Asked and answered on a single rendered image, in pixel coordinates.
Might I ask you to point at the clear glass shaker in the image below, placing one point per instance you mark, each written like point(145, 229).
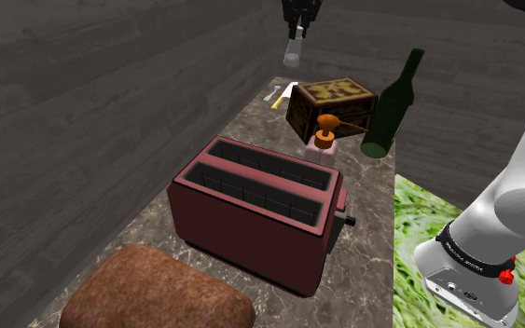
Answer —
point(293, 51)

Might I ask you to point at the pink soap dispenser orange pump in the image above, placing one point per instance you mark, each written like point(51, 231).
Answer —
point(323, 147)

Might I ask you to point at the dark patterned wooden box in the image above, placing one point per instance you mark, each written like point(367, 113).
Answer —
point(330, 97)

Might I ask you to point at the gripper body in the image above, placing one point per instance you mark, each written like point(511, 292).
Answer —
point(302, 6)

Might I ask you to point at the brown bread loaf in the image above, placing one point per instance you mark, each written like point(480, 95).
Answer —
point(153, 290)

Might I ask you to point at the green patterned robot stand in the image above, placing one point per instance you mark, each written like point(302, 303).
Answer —
point(419, 213)

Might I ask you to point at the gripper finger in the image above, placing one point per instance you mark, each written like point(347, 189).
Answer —
point(307, 25)
point(293, 23)

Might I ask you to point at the dark green wine bottle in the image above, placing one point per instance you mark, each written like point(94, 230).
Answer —
point(389, 113)

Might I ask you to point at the red two-slot toaster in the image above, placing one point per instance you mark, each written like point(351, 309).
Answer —
point(244, 240)

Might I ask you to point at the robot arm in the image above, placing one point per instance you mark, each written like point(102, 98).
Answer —
point(480, 222)

